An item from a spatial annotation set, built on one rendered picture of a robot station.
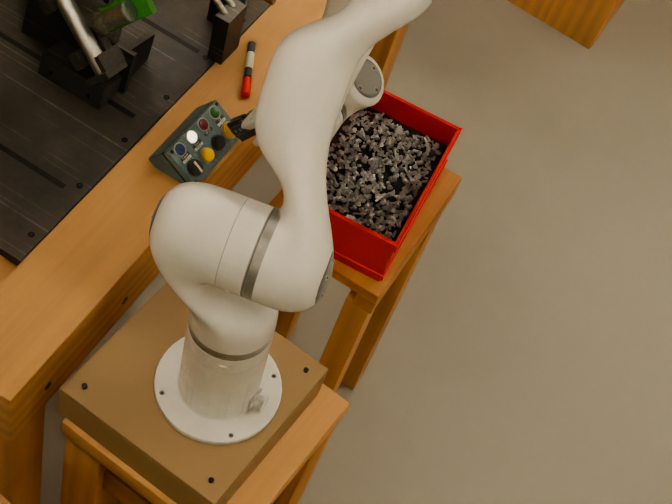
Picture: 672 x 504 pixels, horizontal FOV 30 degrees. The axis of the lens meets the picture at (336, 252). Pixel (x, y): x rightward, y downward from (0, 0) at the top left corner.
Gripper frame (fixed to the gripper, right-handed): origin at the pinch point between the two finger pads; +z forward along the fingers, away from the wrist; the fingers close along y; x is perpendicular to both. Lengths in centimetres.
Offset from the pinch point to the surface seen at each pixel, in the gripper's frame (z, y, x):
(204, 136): 3.7, -4.8, 2.4
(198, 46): 15.0, 15.2, 11.6
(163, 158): 5.7, -12.7, 4.4
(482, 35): 75, 154, -60
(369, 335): 40, 24, -67
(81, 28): 12.5, -4.6, 28.1
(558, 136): 54, 133, -89
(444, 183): -5.6, 26.0, -35.4
